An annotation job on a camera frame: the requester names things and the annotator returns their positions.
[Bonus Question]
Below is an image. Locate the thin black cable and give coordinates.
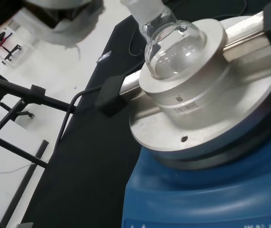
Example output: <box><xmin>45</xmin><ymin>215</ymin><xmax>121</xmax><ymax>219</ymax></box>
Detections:
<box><xmin>128</xmin><ymin>25</ymin><xmax>148</xmax><ymax>57</ymax></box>

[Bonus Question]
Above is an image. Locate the black office chair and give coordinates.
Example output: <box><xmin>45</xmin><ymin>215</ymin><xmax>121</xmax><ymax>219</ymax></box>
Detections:
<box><xmin>0</xmin><ymin>32</ymin><xmax>22</xmax><ymax>67</ymax></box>

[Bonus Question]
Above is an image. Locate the black square post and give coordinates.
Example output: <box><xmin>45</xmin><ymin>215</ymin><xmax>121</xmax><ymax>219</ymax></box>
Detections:
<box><xmin>1</xmin><ymin>139</ymin><xmax>49</xmax><ymax>228</ymax></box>

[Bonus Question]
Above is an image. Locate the clear glass round-bottom flask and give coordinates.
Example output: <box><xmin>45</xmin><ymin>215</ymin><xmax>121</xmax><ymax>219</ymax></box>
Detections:
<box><xmin>120</xmin><ymin>0</ymin><xmax>208</xmax><ymax>80</ymax></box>

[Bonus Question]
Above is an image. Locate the black bench cloth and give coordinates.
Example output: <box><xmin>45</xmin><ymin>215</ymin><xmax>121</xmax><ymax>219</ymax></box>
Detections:
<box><xmin>1</xmin><ymin>0</ymin><xmax>271</xmax><ymax>228</ymax></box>

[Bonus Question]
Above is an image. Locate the thick black cable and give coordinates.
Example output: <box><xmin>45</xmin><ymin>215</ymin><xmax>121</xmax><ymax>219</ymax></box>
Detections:
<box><xmin>53</xmin><ymin>85</ymin><xmax>103</xmax><ymax>155</ymax></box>

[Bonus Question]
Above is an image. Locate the silver heating block with handles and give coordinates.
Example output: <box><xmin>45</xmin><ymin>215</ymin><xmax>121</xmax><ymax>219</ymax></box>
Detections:
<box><xmin>96</xmin><ymin>0</ymin><xmax>271</xmax><ymax>119</ymax></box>

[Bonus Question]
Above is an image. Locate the black tripod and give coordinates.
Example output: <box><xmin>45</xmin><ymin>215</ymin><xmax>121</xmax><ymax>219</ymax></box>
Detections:
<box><xmin>0</xmin><ymin>57</ymin><xmax>76</xmax><ymax>168</ymax></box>

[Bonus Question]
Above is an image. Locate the small clear glass piece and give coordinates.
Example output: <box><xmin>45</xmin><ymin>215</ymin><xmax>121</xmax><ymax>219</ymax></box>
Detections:
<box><xmin>97</xmin><ymin>50</ymin><xmax>113</xmax><ymax>63</ymax></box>

